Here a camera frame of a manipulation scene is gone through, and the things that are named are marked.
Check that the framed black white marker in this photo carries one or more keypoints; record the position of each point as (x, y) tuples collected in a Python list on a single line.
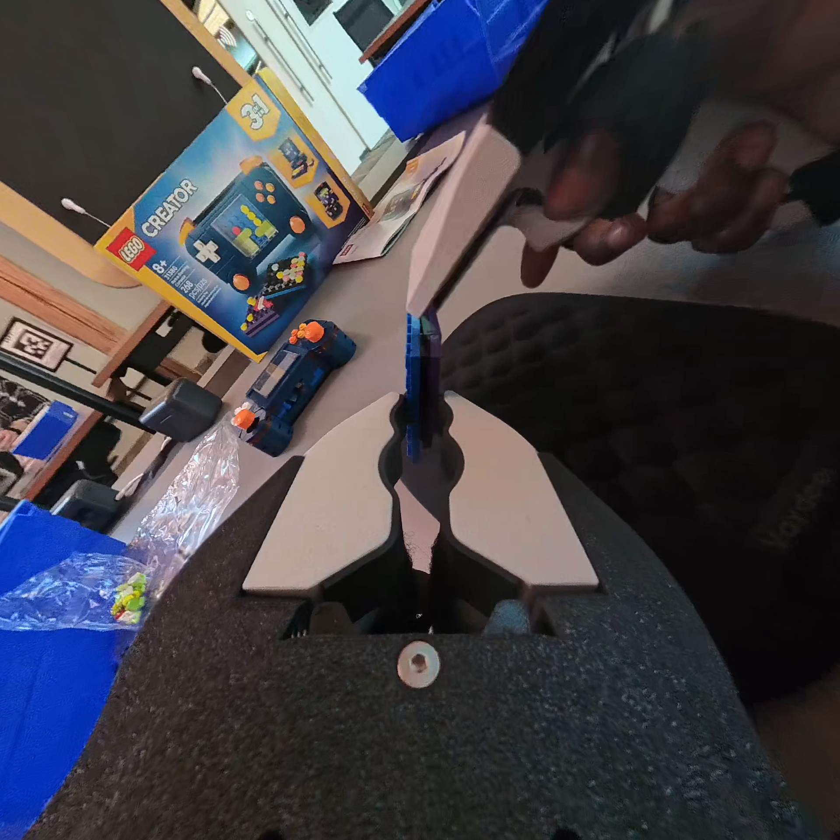
[(33, 344)]

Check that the person's right hand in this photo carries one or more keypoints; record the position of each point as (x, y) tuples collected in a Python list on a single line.
[(722, 190)]

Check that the clear plastic bag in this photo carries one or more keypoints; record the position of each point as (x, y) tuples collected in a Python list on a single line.
[(190, 499)]

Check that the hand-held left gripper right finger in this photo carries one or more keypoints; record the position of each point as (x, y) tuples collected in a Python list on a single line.
[(518, 512)]

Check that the black power adapter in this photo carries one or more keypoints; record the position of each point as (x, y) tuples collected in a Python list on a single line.
[(85, 505), (180, 410)]

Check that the black quilted wrist rest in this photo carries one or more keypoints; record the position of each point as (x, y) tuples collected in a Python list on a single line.
[(656, 426)]

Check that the dark wall sign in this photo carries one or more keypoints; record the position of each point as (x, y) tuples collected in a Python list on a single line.
[(220, 29)]

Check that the black wood-rimmed panel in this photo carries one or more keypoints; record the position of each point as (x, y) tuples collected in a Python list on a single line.
[(79, 98)]

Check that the black metal pole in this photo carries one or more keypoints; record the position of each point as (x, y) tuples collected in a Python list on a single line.
[(79, 394)]

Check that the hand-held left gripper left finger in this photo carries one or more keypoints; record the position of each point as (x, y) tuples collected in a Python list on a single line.
[(321, 505)]

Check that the blue and purple brick assembly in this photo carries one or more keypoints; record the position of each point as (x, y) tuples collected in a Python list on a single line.
[(417, 394)]

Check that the dark blue brick game console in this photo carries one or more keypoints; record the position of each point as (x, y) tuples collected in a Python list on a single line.
[(295, 387)]

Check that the brick set box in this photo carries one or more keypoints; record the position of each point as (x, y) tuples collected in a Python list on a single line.
[(216, 229)]

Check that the brick instruction booklet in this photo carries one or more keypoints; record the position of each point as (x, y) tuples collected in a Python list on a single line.
[(394, 210)]

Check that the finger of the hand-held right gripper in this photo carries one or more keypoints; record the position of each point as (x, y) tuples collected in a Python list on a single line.
[(459, 216)]

